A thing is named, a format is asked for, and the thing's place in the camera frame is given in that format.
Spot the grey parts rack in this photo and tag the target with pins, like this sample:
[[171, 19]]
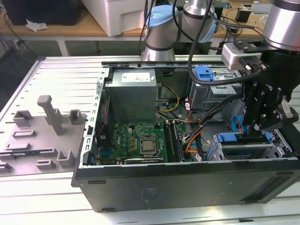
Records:
[[42, 140]]

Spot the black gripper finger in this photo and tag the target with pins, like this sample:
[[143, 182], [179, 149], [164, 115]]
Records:
[[253, 105], [274, 118]]

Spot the blue plastic drive latch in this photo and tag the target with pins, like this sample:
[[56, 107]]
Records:
[[207, 71]]

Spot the metal disk bay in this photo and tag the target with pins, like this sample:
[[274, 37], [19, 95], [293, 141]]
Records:
[[248, 145]]

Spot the crumpled white paper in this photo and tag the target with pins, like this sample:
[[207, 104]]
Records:
[[36, 25]]

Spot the black graphics card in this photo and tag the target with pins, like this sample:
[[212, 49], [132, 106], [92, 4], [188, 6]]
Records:
[[145, 161]]

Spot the grey power supply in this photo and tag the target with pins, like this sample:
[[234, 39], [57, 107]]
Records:
[[131, 100]]

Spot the wooden desk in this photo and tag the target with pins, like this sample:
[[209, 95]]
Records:
[[70, 30]]

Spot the silver CPU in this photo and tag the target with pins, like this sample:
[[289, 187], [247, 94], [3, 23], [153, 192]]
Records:
[[148, 145]]

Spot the clear plastic bags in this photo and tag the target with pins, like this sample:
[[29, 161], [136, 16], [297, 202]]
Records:
[[263, 20]]

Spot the metal optical drive cage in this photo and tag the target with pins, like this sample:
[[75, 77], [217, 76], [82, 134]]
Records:
[[206, 96]]

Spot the flat white tray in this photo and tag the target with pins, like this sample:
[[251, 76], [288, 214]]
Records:
[[260, 9]]

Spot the black CPU socket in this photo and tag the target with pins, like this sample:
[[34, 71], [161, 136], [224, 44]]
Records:
[[150, 154]]

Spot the small black box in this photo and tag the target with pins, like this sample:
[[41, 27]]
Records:
[[242, 15]]

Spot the large white box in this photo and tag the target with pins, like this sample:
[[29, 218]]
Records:
[[112, 16]]

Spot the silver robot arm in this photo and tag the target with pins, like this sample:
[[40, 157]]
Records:
[[161, 35]]

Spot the black monitor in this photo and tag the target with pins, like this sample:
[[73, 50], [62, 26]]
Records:
[[42, 11]]

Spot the black PC case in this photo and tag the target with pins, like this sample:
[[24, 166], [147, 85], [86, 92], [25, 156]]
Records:
[[164, 187]]

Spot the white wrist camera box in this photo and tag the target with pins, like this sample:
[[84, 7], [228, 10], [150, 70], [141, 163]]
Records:
[[230, 56]]

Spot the green motherboard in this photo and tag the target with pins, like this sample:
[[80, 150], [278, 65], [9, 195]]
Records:
[[126, 133]]

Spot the hard disk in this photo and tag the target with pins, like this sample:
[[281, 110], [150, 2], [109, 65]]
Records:
[[226, 137]]

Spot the RAM stick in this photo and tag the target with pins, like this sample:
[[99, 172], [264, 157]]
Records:
[[23, 154], [178, 145]]

